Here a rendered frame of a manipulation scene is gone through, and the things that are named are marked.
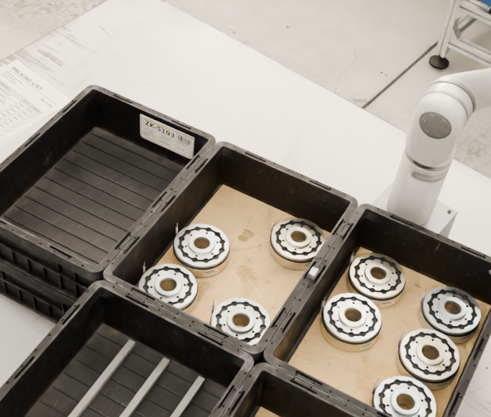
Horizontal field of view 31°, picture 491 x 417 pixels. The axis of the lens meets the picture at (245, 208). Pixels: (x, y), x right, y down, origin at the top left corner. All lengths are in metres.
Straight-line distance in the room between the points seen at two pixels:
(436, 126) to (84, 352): 0.72
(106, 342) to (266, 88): 0.91
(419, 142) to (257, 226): 0.34
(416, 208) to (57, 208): 0.69
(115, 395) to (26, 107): 0.88
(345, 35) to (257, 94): 1.49
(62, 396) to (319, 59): 2.27
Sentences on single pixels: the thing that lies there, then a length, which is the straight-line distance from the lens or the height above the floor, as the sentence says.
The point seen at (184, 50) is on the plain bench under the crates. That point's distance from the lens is 2.27.
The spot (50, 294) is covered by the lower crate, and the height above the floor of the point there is 0.80.
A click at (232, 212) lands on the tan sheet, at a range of 1.69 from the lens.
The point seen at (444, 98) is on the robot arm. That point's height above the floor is 1.12.
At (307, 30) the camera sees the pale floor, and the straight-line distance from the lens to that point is 3.61.
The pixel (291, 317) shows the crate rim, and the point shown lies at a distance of 1.44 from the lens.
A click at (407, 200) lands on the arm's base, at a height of 0.86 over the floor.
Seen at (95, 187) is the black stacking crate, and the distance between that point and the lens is 1.73.
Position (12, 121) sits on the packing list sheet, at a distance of 2.08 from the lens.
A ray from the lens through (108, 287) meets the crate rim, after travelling 1.44.
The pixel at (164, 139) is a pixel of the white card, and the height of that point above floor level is 0.88.
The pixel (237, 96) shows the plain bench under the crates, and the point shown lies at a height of 0.70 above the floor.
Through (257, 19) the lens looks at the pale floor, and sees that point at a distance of 3.64.
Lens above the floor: 2.07
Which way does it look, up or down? 47 degrees down
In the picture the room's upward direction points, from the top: 7 degrees clockwise
